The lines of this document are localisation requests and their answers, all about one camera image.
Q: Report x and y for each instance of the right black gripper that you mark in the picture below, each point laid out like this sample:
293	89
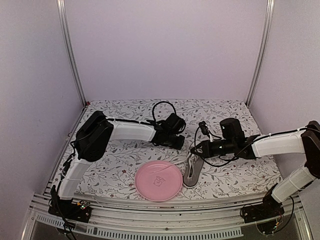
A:
208	153

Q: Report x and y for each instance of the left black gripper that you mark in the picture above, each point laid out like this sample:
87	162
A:
180	145

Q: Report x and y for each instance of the grey canvas sneaker white laces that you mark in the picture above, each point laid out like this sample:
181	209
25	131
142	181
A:
193	167

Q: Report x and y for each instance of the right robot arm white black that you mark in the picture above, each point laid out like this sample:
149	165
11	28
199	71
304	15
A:
304	141

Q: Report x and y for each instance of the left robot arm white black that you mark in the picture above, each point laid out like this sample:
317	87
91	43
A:
92	139

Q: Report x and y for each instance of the floral patterned table mat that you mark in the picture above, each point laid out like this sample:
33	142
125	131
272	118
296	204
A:
113	175

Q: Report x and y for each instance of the pink round plate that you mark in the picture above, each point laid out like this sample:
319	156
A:
158	181

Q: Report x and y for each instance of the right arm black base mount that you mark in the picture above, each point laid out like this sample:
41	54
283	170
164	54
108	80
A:
262	215

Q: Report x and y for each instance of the front aluminium rail frame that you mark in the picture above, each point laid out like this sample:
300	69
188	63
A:
131	219

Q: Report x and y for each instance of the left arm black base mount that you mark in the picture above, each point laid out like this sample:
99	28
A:
70	210

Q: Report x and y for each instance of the left aluminium frame post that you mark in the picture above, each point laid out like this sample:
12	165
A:
62	13

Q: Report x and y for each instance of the aluminium frame post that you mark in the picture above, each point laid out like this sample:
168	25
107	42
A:
62	13
267	24

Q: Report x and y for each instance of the right aluminium frame post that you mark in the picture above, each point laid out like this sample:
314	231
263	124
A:
267	24

